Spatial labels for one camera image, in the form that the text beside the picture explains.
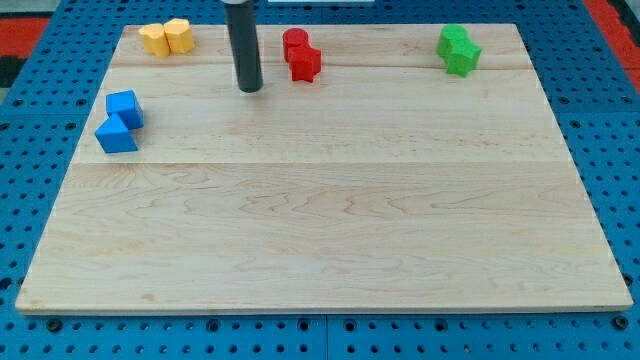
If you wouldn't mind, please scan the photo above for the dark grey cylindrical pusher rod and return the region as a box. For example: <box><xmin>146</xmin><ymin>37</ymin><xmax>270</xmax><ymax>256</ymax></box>
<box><xmin>223</xmin><ymin>0</ymin><xmax>263</xmax><ymax>93</ymax></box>

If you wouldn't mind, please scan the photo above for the yellow hexagon block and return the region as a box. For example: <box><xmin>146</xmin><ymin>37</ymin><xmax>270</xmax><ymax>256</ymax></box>
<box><xmin>163</xmin><ymin>18</ymin><xmax>195</xmax><ymax>54</ymax></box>

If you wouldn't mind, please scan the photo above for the green star block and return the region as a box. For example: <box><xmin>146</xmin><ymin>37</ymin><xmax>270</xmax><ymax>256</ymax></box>
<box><xmin>445</xmin><ymin>40</ymin><xmax>483</xmax><ymax>77</ymax></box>

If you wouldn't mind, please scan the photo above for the blue triangle block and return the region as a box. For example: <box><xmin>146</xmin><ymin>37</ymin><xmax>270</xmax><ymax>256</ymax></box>
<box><xmin>94</xmin><ymin>113</ymin><xmax>138</xmax><ymax>154</ymax></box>

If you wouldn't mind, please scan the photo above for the green cylinder block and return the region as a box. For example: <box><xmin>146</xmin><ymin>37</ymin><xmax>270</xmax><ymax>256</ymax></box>
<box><xmin>437</xmin><ymin>24</ymin><xmax>468</xmax><ymax>59</ymax></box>

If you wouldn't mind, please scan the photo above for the yellow heart block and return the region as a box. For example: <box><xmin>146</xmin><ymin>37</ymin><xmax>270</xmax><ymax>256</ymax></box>
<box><xmin>138</xmin><ymin>23</ymin><xmax>170</xmax><ymax>58</ymax></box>

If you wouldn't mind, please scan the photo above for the red cylinder block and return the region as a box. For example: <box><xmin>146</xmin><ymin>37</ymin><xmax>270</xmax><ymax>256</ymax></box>
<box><xmin>282</xmin><ymin>27</ymin><xmax>309</xmax><ymax>62</ymax></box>

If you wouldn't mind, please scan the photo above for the light wooden board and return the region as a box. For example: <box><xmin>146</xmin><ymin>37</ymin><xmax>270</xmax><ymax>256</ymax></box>
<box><xmin>16</xmin><ymin>24</ymin><xmax>633</xmax><ymax>316</ymax></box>

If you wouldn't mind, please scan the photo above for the red star block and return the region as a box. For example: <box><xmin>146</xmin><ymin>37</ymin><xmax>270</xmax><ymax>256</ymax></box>
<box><xmin>288</xmin><ymin>46</ymin><xmax>322</xmax><ymax>83</ymax></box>

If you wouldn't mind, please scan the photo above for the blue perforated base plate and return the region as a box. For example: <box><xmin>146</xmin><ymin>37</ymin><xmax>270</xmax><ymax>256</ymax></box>
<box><xmin>1</xmin><ymin>0</ymin><xmax>639</xmax><ymax>359</ymax></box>

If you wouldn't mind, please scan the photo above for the blue cube block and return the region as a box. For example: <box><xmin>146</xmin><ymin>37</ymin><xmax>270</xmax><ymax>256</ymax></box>
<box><xmin>106</xmin><ymin>90</ymin><xmax>144</xmax><ymax>130</ymax></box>

